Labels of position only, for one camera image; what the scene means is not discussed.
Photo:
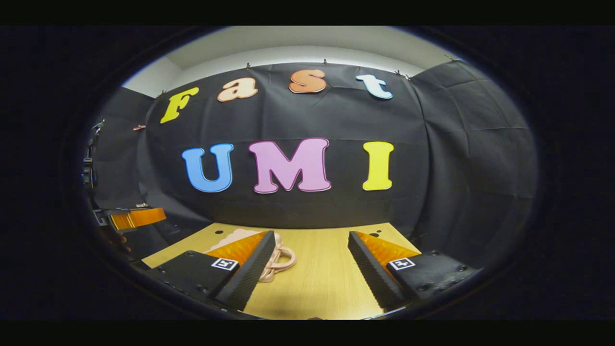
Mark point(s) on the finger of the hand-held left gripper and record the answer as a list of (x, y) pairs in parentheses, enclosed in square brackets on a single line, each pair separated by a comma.
[(134, 217)]

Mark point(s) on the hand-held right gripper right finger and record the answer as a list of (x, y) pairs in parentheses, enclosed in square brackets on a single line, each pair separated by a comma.
[(370, 276)]

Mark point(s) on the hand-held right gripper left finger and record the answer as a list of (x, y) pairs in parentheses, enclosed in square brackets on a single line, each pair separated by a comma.
[(252, 278)]

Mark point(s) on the pink hard-shell suitcase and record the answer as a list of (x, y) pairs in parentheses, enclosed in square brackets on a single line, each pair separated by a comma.
[(233, 236)]

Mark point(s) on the black backdrop cloth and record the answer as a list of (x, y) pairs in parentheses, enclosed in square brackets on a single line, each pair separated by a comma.
[(336, 120)]

